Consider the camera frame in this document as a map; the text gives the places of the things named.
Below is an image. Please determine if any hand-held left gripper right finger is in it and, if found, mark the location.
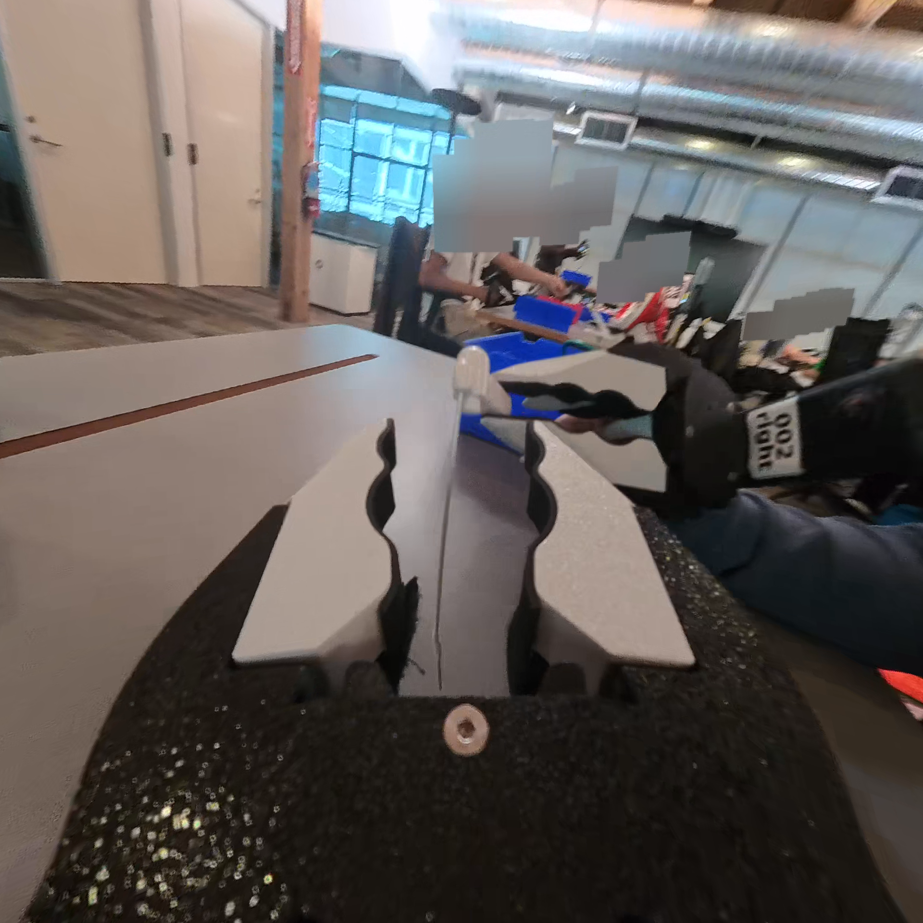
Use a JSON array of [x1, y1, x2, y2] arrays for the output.
[[507, 423, 695, 689]]

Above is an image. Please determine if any orange object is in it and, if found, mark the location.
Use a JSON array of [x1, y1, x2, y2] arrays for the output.
[[876, 667, 923, 704]]

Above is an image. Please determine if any wooden desk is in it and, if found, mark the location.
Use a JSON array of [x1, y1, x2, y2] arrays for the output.
[[476, 306, 578, 344]]

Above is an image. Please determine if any blue plastic bin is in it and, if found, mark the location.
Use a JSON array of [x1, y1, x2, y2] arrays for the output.
[[460, 332, 603, 455]]

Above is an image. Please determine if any person's right forearm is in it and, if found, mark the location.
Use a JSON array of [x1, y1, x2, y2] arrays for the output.
[[667, 490, 923, 675]]

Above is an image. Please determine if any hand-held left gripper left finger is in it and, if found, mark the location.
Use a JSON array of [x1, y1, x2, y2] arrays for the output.
[[231, 418, 421, 686]]

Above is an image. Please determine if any wooden post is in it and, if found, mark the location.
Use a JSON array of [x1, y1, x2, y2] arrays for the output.
[[277, 0, 323, 323]]

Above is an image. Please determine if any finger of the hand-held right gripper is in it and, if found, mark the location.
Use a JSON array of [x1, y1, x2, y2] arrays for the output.
[[494, 352, 672, 423], [482, 404, 670, 495]]

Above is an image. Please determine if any small blue bin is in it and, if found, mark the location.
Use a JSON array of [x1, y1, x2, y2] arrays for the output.
[[514, 294, 586, 327]]

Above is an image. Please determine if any white door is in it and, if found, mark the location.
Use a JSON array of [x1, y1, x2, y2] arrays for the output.
[[176, 0, 275, 288], [3, 0, 170, 286]]

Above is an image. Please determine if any black office chair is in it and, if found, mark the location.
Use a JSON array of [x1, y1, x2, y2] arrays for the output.
[[374, 215, 462, 356]]

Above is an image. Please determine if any black wall screen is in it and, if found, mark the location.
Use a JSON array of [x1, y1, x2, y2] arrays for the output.
[[620, 215, 767, 322]]

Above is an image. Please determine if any silver ventilation duct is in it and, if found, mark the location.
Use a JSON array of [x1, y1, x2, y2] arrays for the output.
[[454, 61, 923, 156], [433, 0, 923, 80]]

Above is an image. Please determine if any duct vent grille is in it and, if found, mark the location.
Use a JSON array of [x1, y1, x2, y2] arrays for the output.
[[575, 110, 639, 150], [871, 167, 923, 209]]

